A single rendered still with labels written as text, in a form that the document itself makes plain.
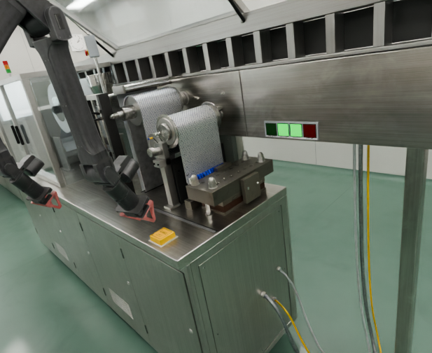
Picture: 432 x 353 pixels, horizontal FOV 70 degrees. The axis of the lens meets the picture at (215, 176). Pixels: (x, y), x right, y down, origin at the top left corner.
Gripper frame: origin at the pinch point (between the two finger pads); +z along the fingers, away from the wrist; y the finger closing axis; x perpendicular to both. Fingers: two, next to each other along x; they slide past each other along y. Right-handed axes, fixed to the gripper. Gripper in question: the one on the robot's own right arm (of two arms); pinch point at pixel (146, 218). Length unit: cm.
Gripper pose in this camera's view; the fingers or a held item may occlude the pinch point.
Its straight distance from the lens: 106.1
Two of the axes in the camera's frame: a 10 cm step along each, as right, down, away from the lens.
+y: -8.7, -0.4, 5.0
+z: 3.7, 6.1, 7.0
